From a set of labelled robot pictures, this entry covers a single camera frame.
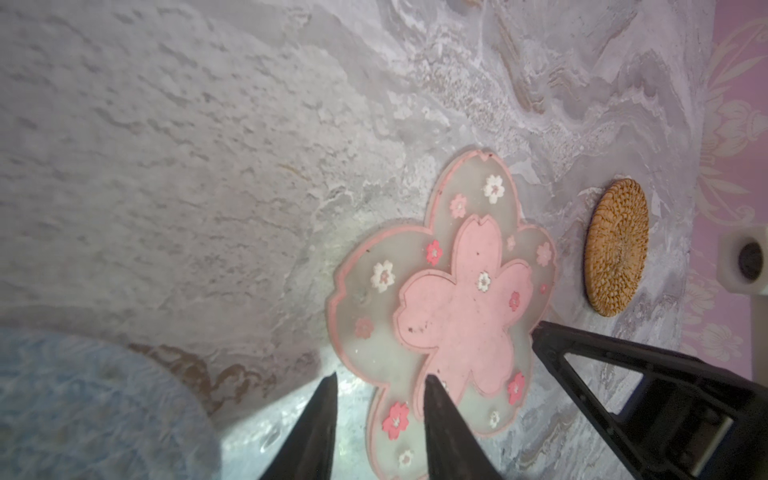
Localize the blue round woven coaster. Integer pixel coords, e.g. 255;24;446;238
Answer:
1;327;222;479

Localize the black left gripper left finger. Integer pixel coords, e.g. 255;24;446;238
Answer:
261;373;338;480

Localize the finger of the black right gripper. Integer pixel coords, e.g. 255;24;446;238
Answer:
532;322;767;479

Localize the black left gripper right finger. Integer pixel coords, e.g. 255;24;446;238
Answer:
423;374;501;480

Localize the woven rattan round coaster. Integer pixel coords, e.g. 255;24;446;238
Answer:
584;178;649;317

